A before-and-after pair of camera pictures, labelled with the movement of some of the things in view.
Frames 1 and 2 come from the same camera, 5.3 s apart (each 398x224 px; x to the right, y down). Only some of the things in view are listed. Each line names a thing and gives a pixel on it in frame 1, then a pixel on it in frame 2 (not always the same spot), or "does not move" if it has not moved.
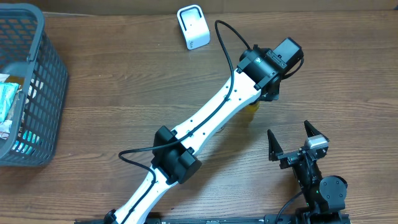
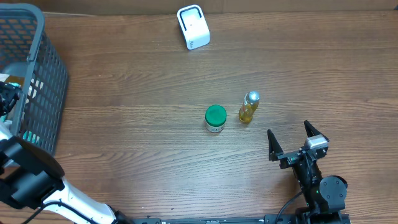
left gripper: [273, 92] to [12, 92]
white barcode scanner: [194, 26] does not move
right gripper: [277, 154] does not move
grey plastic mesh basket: [29, 56] does not move
